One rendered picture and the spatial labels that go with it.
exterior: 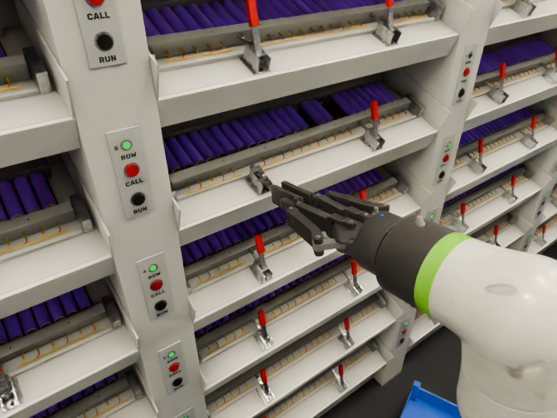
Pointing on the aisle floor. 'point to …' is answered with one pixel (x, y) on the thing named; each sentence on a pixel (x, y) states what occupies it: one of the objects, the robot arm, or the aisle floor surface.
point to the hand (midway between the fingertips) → (292, 198)
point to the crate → (428, 405)
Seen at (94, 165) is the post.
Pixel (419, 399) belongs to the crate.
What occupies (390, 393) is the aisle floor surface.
